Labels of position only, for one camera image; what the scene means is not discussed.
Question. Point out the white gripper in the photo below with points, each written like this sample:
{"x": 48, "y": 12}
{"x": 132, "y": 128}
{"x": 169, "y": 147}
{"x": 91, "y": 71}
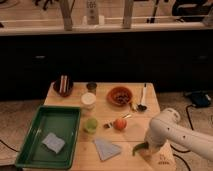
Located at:
{"x": 147, "y": 151}

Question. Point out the green pepper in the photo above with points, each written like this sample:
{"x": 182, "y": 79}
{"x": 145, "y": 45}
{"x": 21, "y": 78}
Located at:
{"x": 140, "y": 146}

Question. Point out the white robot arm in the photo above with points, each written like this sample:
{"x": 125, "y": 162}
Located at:
{"x": 164, "y": 126}

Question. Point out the green plastic cup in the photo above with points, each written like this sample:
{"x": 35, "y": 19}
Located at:
{"x": 90, "y": 125}

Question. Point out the small dark metal cup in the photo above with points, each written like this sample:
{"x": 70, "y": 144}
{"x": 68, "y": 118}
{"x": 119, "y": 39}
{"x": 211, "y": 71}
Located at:
{"x": 91, "y": 87}

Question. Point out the blue folded cloth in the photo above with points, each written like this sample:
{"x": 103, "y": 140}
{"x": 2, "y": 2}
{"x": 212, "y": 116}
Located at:
{"x": 106, "y": 149}

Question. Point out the small yellow-green item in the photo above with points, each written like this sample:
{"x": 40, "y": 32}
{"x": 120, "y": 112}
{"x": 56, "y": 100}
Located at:
{"x": 133, "y": 107}

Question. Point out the orange bowl with food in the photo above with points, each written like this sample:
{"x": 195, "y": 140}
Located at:
{"x": 119, "y": 96}

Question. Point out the white lidded container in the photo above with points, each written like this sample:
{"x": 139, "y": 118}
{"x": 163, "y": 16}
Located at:
{"x": 88, "y": 101}

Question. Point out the blue sponge in tray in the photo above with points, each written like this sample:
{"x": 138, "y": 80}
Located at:
{"x": 54, "y": 143}

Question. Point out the green plastic tray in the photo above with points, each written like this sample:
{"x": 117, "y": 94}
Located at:
{"x": 64, "y": 123}

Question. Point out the dark bowl with sticks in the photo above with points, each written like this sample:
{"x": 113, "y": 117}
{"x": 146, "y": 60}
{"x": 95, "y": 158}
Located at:
{"x": 63, "y": 86}

